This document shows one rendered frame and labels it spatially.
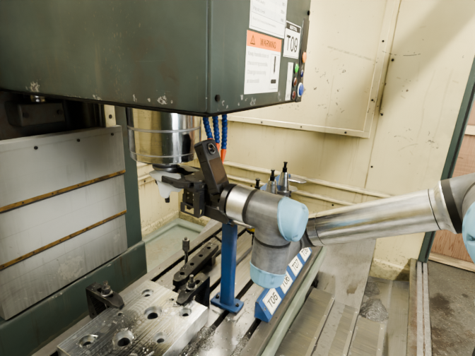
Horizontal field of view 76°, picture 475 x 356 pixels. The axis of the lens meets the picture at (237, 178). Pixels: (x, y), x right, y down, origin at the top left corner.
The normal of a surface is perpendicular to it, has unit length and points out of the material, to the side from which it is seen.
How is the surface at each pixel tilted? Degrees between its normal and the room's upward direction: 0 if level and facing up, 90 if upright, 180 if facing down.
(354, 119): 90
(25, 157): 90
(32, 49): 90
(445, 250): 90
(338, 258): 24
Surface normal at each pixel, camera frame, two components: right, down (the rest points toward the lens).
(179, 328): 0.04, -0.94
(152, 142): -0.07, 0.32
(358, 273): -0.17, -0.76
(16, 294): 0.87, 0.19
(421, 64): -0.49, 0.27
